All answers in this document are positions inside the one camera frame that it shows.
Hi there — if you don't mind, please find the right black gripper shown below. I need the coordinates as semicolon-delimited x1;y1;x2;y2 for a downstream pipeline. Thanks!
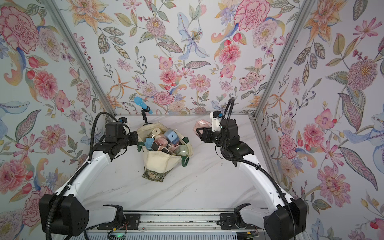
198;127;231;152

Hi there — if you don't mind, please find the large pink pencil sharpener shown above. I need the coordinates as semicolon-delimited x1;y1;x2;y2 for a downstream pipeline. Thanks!
194;119;212;136

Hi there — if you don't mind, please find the mint green pencil sharpener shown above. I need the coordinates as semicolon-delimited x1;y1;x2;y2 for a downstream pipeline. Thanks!
175;145;189;157

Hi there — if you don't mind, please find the small pink pencil sharpener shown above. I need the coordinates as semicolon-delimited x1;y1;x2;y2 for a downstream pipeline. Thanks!
155;135;169;147

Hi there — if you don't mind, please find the cream green tote bag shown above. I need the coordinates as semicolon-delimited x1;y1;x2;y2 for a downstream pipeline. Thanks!
137;123;193;182

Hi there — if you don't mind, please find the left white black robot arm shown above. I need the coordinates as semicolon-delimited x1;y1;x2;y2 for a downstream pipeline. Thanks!
39;122;139;240

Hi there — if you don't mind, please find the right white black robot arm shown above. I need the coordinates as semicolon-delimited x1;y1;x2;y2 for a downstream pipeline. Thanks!
194;118;307;240

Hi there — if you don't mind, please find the light blue pencil sharpener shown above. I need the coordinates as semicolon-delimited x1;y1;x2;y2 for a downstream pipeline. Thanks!
145;138;155;151

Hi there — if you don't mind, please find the blue cube pencil sharpener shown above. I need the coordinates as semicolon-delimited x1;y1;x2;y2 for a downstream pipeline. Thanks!
164;130;180;145

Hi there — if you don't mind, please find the cream round pencil sharpener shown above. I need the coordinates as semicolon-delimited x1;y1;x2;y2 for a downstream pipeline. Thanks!
149;128;163;138

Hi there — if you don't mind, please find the black microphone stand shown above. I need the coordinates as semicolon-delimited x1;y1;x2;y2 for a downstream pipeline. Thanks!
141;107;151;126

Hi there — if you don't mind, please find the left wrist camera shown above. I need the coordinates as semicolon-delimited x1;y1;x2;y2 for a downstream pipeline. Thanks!
119;117;128;124

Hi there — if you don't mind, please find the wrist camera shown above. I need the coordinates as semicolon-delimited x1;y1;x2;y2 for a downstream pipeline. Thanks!
210;111;223;132
119;117;128;124

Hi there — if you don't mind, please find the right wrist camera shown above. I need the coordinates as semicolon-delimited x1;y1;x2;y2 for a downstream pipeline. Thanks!
210;111;223;132

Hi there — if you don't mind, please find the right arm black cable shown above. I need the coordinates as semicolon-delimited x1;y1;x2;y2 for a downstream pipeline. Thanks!
218;97;298;240

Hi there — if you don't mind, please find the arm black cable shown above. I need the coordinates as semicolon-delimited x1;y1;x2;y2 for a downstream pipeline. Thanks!
44;111;121;240
218;97;298;240

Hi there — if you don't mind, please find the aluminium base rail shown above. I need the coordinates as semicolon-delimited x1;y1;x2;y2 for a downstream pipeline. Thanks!
47;209;307;240

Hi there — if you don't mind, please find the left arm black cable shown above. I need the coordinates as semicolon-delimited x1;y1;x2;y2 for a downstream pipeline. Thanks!
44;111;121;240

